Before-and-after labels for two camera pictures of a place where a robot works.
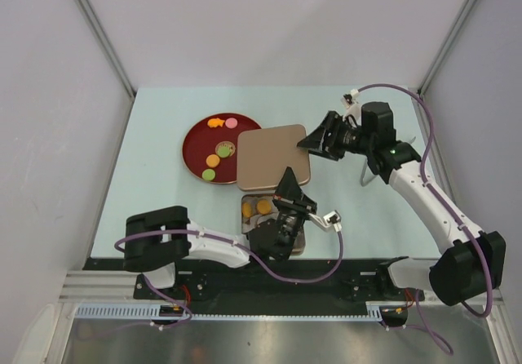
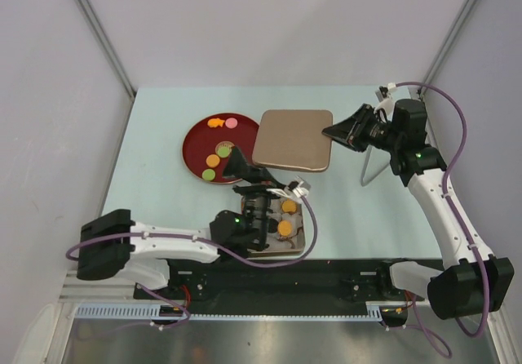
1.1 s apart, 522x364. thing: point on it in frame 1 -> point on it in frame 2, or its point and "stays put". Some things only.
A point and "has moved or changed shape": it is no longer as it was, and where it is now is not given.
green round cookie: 223,151 stays put
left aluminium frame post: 102,32 stays put
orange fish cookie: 215,122 stays put
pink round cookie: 231,122 stays put
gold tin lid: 263,156 has moved or changed shape
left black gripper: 289,192 -> 258,178
